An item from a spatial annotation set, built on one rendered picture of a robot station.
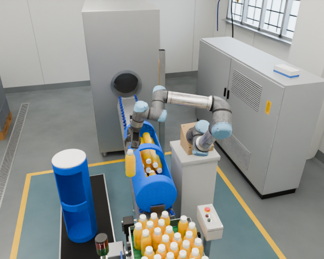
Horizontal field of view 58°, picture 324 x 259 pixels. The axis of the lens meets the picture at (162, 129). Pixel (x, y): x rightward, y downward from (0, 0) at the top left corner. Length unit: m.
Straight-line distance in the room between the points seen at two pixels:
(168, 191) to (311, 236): 1.97
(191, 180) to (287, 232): 1.48
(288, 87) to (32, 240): 2.96
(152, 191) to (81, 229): 1.35
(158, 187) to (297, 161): 2.11
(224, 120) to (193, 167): 0.70
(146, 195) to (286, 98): 1.78
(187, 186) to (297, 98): 1.47
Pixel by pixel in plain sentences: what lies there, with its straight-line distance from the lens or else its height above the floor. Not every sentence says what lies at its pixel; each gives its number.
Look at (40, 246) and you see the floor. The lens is 3.39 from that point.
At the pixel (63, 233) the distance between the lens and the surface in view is 3.23.
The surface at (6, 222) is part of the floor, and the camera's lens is 3.78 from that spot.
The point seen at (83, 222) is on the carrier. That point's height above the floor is 0.16.
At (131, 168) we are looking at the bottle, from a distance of 1.93.
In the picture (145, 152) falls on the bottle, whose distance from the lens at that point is 2.30.
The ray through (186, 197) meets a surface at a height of 0.78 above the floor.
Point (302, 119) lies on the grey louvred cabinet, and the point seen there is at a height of 1.05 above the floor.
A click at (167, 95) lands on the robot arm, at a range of 1.75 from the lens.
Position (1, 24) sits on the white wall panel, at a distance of 6.85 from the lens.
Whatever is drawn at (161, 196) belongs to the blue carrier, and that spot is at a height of 1.10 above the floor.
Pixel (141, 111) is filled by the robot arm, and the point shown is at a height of 1.73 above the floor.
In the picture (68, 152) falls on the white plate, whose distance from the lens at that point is 2.68.
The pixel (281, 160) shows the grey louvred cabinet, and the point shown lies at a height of 0.56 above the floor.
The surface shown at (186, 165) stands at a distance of 2.28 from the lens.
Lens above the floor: 2.46
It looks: 29 degrees down
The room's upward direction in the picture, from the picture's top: straight up
